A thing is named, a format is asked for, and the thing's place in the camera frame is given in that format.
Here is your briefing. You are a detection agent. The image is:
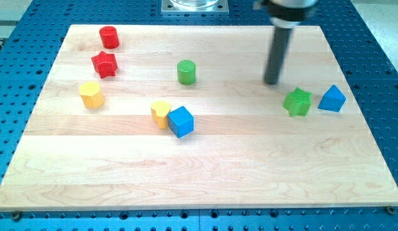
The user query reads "blue cube block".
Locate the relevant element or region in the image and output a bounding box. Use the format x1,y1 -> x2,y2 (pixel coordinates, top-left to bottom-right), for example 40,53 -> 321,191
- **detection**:
168,107 -> 194,138

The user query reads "yellow heart block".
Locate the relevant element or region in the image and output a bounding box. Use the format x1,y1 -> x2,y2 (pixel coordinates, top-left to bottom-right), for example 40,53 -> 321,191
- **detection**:
150,101 -> 171,129

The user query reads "green cylinder block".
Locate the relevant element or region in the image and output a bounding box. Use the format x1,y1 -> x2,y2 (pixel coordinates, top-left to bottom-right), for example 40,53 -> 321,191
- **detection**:
177,60 -> 196,85

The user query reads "light wooden board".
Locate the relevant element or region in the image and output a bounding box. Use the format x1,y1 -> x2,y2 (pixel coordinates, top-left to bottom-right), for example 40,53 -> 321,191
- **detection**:
0,24 -> 398,211

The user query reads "green star block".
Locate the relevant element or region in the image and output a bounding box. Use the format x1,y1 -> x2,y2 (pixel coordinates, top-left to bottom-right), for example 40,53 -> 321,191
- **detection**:
282,87 -> 312,117

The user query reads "red star block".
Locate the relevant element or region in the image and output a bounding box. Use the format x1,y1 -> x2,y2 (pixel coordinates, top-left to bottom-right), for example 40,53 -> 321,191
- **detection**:
91,51 -> 117,79

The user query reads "yellow hexagon block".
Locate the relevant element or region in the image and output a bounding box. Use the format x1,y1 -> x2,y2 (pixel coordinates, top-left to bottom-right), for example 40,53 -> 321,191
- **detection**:
79,81 -> 105,108

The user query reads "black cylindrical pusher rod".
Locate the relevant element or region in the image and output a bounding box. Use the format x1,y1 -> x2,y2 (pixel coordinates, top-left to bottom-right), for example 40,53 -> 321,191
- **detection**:
264,26 -> 292,85

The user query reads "red cylinder block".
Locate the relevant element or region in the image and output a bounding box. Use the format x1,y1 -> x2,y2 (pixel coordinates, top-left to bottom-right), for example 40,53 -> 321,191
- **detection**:
99,26 -> 119,49

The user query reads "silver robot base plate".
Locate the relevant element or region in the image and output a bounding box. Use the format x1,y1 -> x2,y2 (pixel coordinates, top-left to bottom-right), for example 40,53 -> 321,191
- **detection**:
160,0 -> 229,15

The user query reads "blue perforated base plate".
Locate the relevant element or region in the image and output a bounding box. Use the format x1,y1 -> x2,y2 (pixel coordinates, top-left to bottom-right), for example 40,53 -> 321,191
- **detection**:
0,0 -> 398,230

